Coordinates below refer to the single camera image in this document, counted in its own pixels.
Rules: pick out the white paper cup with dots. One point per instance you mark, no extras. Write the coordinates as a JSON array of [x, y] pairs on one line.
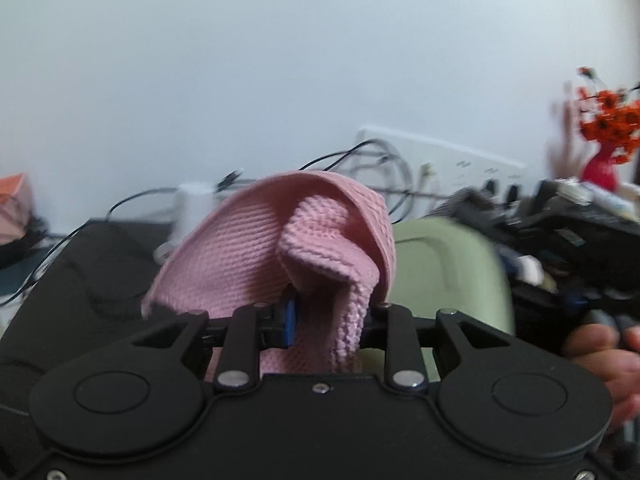
[[194, 201]]

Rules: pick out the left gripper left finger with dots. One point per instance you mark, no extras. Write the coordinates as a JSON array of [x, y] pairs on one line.
[[250, 330]]

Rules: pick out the red vase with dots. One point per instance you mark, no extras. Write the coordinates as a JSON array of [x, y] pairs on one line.
[[600, 170]]

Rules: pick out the right hand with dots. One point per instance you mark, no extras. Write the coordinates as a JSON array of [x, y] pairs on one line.
[[614, 359]]

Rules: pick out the pink waffle cloth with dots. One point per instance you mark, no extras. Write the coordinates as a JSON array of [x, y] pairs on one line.
[[328, 236]]

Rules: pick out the pink box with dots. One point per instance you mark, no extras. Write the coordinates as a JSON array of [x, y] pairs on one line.
[[16, 207]]

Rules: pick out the orange artificial flowers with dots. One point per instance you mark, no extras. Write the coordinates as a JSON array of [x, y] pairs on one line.
[[608, 117]]

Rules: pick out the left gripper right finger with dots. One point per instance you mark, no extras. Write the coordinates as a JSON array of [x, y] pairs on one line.
[[392, 330]]

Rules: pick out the white wall socket strip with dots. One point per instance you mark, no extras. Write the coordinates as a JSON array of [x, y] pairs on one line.
[[453, 165]]

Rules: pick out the green bowl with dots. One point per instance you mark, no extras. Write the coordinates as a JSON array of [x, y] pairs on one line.
[[441, 264]]

